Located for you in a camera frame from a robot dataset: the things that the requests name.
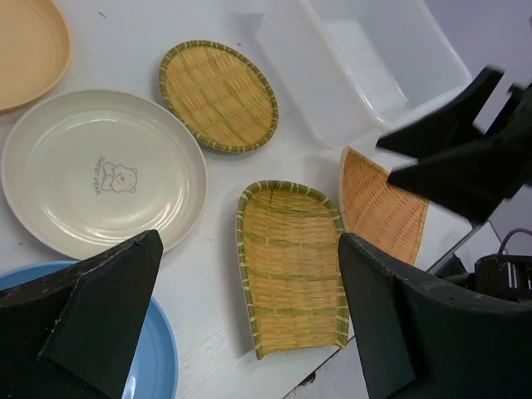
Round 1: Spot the round bamboo tray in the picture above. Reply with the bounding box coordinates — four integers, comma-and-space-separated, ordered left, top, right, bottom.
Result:
159, 40, 278, 153

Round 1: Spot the rectangular bamboo scoop tray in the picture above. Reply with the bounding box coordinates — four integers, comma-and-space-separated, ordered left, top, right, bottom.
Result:
236, 180, 350, 359

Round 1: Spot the orange plastic plate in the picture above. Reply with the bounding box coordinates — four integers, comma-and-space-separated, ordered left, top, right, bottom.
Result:
1, 1, 72, 112

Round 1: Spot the translucent plastic bin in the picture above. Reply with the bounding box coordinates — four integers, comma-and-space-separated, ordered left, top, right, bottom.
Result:
256, 0, 471, 147

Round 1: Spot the cream bear plate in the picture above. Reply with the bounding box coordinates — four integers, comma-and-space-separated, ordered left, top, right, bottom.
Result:
1, 90, 208, 259

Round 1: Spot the fan-shaped orange woven tray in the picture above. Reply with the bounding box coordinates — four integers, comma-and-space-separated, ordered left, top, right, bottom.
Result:
338, 146, 429, 265

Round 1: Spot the blue plastic plate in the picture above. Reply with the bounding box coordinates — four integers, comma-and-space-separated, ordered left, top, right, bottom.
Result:
1, 260, 178, 399

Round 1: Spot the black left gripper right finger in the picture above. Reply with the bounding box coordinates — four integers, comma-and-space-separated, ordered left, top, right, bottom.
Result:
338, 234, 531, 398

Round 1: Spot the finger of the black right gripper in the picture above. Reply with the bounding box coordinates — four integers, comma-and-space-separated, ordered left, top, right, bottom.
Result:
387, 89, 531, 223
376, 66, 504, 160

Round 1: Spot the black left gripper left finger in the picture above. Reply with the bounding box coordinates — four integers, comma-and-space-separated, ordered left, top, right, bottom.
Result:
1, 230, 163, 398

